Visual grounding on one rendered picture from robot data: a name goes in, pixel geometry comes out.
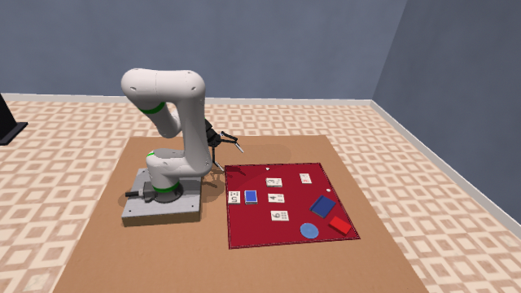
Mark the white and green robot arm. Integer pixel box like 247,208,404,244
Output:
121,68,212,203

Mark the blue round disc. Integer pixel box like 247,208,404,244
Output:
300,223,318,239

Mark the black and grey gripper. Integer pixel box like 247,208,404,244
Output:
206,129,244,171

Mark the blue book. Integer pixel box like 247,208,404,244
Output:
309,195,335,219

